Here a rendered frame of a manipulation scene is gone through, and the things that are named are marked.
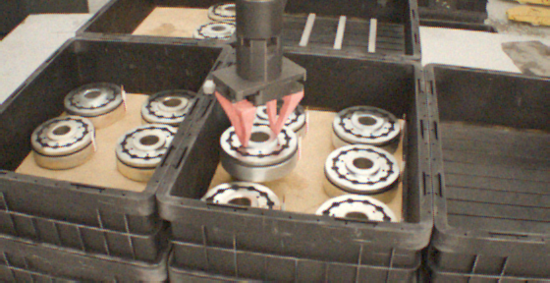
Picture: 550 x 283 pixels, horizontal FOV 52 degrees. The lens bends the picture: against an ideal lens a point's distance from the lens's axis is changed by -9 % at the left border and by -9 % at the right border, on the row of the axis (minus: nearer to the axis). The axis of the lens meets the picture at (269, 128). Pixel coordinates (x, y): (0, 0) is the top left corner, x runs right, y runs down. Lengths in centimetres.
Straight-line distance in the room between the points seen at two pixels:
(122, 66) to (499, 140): 64
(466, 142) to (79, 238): 59
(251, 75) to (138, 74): 35
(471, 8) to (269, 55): 182
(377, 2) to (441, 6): 113
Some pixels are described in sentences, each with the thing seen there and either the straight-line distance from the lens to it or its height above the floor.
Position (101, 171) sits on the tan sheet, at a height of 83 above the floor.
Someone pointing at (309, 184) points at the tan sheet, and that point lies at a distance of 84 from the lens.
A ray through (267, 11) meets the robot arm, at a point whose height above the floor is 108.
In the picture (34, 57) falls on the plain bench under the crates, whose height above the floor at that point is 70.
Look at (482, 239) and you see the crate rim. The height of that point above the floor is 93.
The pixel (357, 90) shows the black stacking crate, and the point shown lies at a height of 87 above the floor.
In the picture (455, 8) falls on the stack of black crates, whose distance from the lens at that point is 247.
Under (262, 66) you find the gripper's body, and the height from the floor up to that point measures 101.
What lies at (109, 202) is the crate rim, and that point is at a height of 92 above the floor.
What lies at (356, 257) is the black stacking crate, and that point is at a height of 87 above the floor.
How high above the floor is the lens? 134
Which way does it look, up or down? 33 degrees down
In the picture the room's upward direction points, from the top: straight up
